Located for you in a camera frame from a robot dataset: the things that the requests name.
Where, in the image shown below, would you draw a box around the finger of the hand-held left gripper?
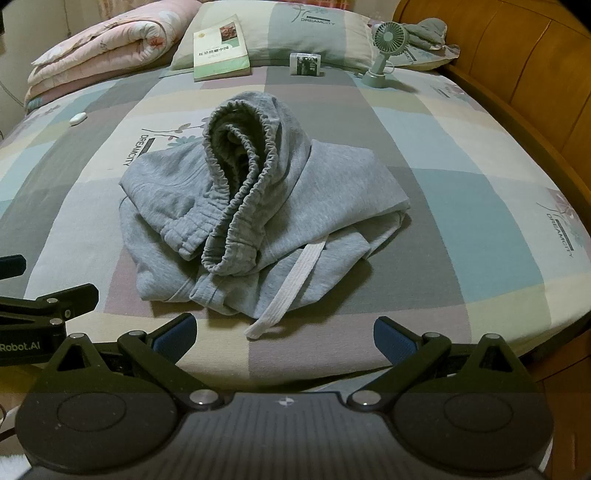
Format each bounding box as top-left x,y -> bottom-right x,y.
0,284 -> 100,326
0,255 -> 27,280

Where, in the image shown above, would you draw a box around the patchwork pillow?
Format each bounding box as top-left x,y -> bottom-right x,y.
171,0 -> 384,72
369,18 -> 462,72

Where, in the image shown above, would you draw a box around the pink floral folded quilt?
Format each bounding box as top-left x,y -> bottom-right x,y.
23,0 -> 204,112

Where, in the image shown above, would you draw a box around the green and white book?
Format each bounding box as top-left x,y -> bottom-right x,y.
193,15 -> 252,83

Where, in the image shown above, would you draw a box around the small printed tissue pack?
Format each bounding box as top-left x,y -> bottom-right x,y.
290,52 -> 321,77

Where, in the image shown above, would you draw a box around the wooden headboard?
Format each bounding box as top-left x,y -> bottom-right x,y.
392,0 -> 591,259

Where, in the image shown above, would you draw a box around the green desk fan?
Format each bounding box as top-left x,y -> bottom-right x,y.
361,21 -> 411,88

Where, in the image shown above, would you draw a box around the grey crumpled cloth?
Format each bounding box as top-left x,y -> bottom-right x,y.
397,17 -> 448,49

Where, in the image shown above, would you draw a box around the grey sweatpants with white drawstring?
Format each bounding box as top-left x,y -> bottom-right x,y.
119,91 -> 411,340

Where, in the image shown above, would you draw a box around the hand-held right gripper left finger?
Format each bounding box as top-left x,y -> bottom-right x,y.
37,313 -> 223,411

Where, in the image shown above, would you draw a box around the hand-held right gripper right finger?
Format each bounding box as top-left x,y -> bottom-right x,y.
346,316 -> 543,411

